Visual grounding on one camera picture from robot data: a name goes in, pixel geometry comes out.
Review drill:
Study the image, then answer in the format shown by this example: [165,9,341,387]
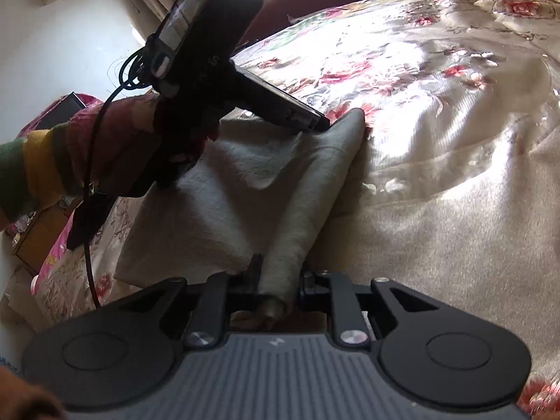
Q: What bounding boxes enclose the beige floral bedspread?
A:
[26,0,560,420]

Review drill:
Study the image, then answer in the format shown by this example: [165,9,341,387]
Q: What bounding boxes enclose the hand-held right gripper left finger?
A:
[118,253,264,345]

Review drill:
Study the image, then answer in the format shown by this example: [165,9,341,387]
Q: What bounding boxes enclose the black box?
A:
[37,93,88,130]

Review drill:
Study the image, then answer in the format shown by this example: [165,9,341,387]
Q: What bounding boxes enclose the black cable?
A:
[82,46,152,311]

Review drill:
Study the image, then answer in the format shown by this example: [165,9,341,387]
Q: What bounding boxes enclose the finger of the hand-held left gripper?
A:
[227,66,332,132]

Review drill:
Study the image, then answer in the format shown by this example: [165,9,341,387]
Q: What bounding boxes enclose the pink floral sheet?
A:
[30,0,560,311]

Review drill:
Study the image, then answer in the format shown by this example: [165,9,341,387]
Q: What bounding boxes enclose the grey-green pants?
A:
[114,107,370,331]

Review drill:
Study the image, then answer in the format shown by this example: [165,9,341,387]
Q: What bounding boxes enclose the person's left forearm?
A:
[0,92,162,230]

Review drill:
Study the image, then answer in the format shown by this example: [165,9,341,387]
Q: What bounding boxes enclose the wooden bedside table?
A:
[11,201,84,272]

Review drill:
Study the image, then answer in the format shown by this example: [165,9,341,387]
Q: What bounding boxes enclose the dark red headboard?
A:
[238,0,403,49]

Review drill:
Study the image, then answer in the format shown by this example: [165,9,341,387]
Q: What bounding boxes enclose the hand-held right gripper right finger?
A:
[299,269,442,347]

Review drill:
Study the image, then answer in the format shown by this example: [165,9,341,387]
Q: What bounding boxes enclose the brown knitted clothing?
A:
[0,361,66,420]

